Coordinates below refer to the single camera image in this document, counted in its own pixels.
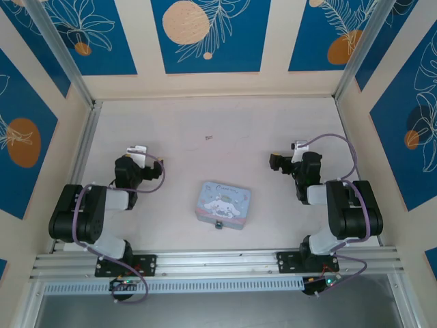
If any blue cartoon dog tin box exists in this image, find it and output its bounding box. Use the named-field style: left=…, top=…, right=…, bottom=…
left=194, top=180, right=253, bottom=232

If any left controller board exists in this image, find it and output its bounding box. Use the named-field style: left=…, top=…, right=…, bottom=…
left=109, top=277, right=139, bottom=292

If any controller board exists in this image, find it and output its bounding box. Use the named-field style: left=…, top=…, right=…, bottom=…
left=109, top=277, right=139, bottom=292
left=303, top=275, right=341, bottom=296

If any right controller board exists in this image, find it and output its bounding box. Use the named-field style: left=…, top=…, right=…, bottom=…
left=303, top=275, right=341, bottom=296

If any grey metal sheet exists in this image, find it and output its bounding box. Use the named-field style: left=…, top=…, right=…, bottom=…
left=33, top=273, right=412, bottom=328

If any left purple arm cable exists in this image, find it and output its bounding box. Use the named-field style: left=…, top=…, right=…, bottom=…
left=72, top=153, right=167, bottom=304

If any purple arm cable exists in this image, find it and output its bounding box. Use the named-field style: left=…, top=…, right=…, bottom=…
left=72, top=153, right=167, bottom=304
left=300, top=133, right=373, bottom=299

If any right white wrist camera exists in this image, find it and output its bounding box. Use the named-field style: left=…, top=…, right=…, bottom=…
left=292, top=139, right=310, bottom=163

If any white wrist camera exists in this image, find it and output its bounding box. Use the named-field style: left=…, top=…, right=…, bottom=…
left=126, top=145, right=149, bottom=168
left=292, top=139, right=310, bottom=163

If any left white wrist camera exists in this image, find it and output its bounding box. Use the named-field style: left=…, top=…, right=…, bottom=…
left=126, top=145, right=149, bottom=168

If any aluminium side rail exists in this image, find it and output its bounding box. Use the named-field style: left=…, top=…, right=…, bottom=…
left=50, top=100, right=104, bottom=254
left=335, top=98, right=384, bottom=247

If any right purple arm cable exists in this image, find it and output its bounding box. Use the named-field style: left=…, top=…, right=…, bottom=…
left=300, top=133, right=373, bottom=299

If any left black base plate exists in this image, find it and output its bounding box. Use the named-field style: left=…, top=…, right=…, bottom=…
left=94, top=254, right=158, bottom=278

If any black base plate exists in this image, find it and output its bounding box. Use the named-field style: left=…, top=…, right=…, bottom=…
left=276, top=251, right=341, bottom=275
left=94, top=254, right=158, bottom=278

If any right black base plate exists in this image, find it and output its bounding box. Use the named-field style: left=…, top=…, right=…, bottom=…
left=276, top=251, right=341, bottom=275

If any blue floral wall panel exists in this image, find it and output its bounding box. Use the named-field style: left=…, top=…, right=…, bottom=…
left=287, top=0, right=380, bottom=73
left=150, top=0, right=272, bottom=74
left=369, top=32, right=437, bottom=213
left=36, top=0, right=138, bottom=77
left=0, top=47, right=59, bottom=221

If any aluminium mounting rail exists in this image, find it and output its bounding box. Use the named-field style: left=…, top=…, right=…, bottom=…
left=29, top=247, right=406, bottom=282

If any white slotted cable duct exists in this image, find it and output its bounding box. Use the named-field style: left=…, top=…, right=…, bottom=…
left=42, top=277, right=307, bottom=296

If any aluminium frame post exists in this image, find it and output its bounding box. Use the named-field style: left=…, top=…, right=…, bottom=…
left=24, top=0, right=96, bottom=107
left=335, top=0, right=394, bottom=100

